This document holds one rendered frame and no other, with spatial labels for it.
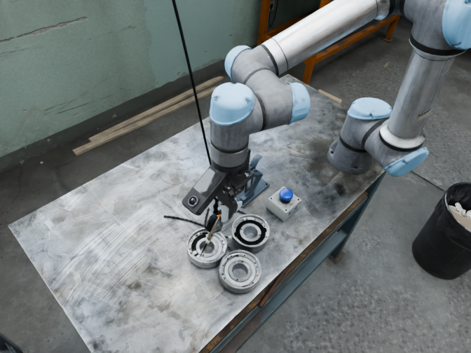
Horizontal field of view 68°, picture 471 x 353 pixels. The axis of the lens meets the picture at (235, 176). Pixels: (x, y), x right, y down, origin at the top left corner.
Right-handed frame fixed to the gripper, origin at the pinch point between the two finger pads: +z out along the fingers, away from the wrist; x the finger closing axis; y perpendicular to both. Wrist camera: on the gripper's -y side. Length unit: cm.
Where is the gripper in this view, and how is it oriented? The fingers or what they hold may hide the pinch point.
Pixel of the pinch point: (218, 218)
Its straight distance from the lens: 85.6
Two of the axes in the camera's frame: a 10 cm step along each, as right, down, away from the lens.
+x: -7.3, -5.4, 4.2
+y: 6.8, -5.2, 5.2
